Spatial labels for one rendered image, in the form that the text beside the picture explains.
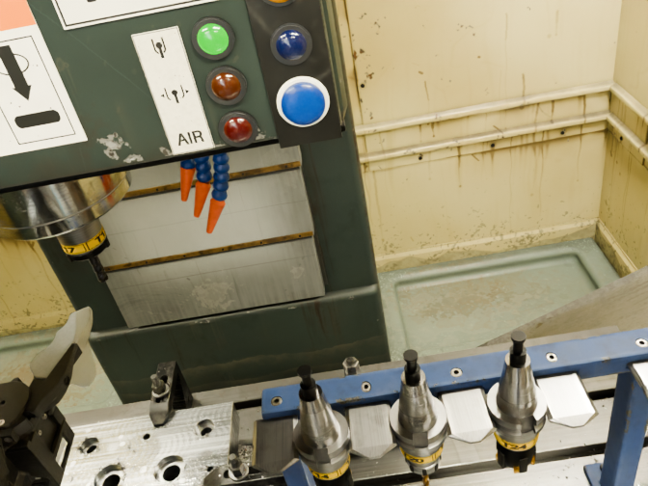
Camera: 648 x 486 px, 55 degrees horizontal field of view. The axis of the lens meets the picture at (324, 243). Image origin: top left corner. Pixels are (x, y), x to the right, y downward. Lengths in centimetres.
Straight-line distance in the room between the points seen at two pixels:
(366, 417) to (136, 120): 44
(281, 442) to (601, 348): 39
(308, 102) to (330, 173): 82
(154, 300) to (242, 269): 21
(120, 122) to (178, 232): 84
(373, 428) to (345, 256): 68
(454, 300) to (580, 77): 67
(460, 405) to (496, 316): 102
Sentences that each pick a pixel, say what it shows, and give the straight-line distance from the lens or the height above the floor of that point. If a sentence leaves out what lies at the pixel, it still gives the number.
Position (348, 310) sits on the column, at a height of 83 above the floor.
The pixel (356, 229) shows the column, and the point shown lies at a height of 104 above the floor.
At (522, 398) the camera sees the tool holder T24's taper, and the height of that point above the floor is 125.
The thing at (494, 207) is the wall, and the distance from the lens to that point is 181.
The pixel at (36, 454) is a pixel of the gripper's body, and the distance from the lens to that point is 57.
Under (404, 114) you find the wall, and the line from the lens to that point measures 160.
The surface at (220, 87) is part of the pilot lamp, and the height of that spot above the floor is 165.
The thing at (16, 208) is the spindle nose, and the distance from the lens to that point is 68.
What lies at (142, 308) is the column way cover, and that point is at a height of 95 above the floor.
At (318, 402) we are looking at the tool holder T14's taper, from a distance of 67.
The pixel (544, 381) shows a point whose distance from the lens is 77.
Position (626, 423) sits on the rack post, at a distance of 90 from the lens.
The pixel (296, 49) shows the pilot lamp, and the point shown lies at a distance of 41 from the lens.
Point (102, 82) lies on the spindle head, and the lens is 45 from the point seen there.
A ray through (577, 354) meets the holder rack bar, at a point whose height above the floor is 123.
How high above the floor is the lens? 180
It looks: 36 degrees down
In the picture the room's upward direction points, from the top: 12 degrees counter-clockwise
